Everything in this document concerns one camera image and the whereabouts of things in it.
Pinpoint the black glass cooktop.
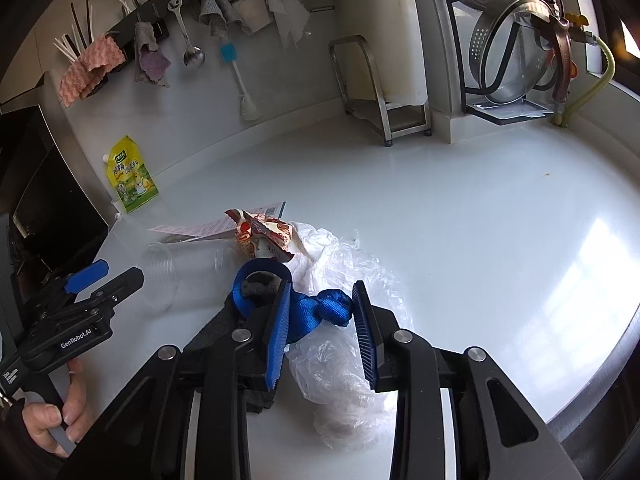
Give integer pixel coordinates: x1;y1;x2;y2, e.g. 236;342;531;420
0;105;110;271

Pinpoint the blue head white brush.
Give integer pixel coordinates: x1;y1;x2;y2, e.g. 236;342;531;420
220;42;262;122

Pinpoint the red snack wrapper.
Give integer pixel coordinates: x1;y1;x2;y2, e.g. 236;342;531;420
224;207;296;263

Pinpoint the white cloth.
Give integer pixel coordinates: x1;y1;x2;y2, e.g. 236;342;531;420
260;0;311;48

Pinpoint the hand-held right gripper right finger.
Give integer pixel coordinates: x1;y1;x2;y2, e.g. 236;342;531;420
351;281;586;480

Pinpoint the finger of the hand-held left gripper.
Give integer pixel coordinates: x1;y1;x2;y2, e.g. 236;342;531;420
30;259;110;307
67;267;146;317

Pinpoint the glass pot lid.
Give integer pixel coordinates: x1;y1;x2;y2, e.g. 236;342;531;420
470;0;573;106

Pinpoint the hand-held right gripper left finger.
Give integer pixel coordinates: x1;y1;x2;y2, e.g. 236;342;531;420
57;279;293;480

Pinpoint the blue nylon strap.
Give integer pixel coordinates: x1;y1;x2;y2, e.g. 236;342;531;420
232;257;355;347

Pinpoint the pink paper slip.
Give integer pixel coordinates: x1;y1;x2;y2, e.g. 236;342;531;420
147;201;287;241

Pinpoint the steel ladle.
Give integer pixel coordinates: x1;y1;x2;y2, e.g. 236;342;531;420
167;0;206;67

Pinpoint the clear plastic cup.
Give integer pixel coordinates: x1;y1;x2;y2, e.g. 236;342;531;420
139;241;241;311

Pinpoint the dark framed window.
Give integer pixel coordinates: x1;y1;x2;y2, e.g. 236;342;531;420
619;14;640;57

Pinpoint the chopsticks bundle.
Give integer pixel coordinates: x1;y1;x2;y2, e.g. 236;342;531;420
54;0;96;58

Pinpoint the clear plastic bag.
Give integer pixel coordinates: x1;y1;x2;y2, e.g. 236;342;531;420
285;240;416;453

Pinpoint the yellow green gas hose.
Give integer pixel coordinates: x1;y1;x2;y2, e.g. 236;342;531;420
555;42;613;128

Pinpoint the white cutting board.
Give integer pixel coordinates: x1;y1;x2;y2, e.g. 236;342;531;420
350;0;428;106

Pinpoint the stainless steel rack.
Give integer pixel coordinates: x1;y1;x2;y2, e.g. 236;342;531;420
328;35;432;147

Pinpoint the person's left hand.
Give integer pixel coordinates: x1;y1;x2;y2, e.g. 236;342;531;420
20;357;96;461

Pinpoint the pink cloth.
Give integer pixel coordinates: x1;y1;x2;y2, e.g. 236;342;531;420
59;34;124;107

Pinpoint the yellow green pouch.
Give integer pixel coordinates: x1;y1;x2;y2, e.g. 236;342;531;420
102;135;160;214

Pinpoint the brass gas valve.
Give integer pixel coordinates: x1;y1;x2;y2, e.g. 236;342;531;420
565;10;601;46

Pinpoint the purple grey cloth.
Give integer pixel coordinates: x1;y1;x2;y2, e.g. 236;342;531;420
132;21;172;87

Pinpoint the black dish rack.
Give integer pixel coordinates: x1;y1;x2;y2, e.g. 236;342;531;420
440;0;571;126

